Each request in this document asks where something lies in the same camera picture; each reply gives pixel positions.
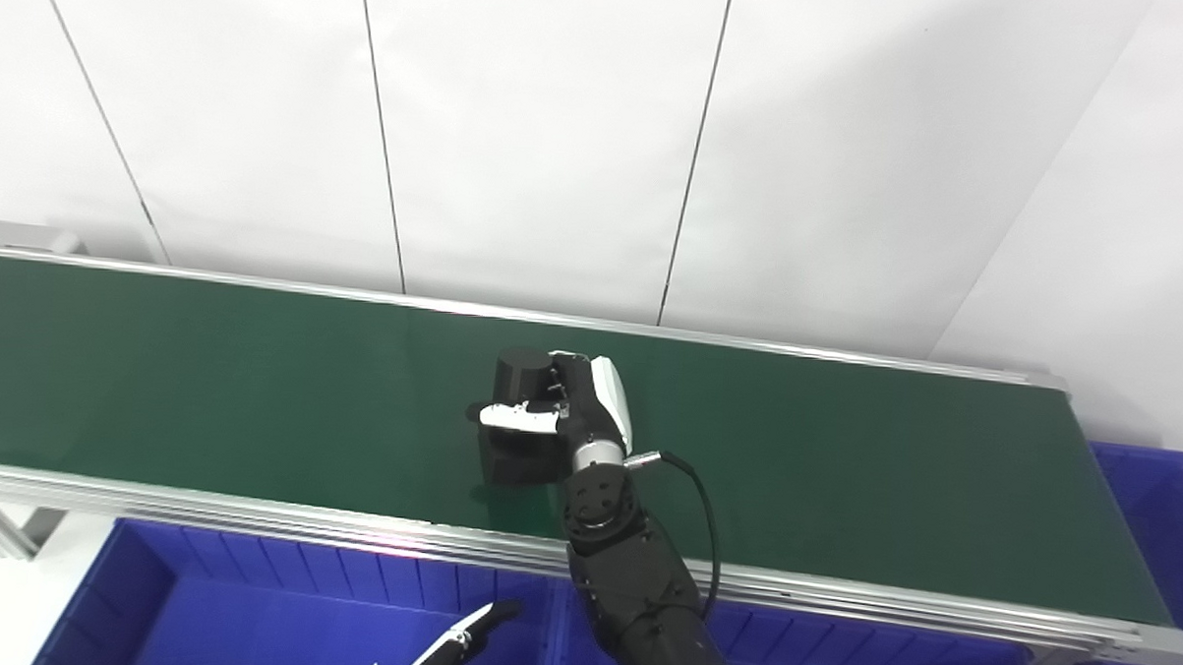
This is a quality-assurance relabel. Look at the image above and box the blue plastic bin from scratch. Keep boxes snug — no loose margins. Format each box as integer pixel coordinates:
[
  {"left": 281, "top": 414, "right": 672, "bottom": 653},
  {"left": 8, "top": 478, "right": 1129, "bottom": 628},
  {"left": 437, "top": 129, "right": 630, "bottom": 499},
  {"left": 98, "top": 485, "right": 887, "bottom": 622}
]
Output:
[
  {"left": 1037, "top": 442, "right": 1183, "bottom": 665},
  {"left": 551, "top": 577, "right": 1045, "bottom": 665},
  {"left": 30, "top": 514, "right": 575, "bottom": 665}
]

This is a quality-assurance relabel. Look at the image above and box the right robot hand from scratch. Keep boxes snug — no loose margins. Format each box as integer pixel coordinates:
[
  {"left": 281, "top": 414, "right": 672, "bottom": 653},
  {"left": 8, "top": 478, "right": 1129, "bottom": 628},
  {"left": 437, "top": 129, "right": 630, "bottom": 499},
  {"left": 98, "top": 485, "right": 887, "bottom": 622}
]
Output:
[{"left": 464, "top": 348, "right": 637, "bottom": 473}]

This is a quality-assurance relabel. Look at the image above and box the black cylinder block part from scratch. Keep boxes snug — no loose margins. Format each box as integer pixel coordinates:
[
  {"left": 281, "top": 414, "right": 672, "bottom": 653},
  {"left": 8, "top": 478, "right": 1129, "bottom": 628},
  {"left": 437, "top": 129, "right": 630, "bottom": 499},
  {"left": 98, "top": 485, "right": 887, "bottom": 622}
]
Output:
[{"left": 475, "top": 346, "right": 572, "bottom": 488}]

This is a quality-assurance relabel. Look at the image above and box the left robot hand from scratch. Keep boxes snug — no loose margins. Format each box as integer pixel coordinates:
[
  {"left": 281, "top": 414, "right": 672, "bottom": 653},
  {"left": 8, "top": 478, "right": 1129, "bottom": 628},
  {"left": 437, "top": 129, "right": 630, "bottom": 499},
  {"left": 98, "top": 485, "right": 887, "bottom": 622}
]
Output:
[{"left": 403, "top": 597, "right": 524, "bottom": 665}]

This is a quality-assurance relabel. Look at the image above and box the aluminium conveyor leg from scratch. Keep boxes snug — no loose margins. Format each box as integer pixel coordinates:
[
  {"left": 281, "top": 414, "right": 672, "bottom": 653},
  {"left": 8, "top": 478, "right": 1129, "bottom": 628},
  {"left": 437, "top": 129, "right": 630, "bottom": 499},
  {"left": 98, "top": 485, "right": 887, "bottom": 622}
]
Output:
[{"left": 0, "top": 497, "right": 65, "bottom": 561}]

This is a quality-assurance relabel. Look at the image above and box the green conveyor belt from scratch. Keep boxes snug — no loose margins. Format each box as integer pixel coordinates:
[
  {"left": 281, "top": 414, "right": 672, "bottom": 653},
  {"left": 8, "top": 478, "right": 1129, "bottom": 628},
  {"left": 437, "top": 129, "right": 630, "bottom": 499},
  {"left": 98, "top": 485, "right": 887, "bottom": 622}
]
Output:
[
  {"left": 0, "top": 243, "right": 1183, "bottom": 665},
  {"left": 0, "top": 253, "right": 1183, "bottom": 630}
]

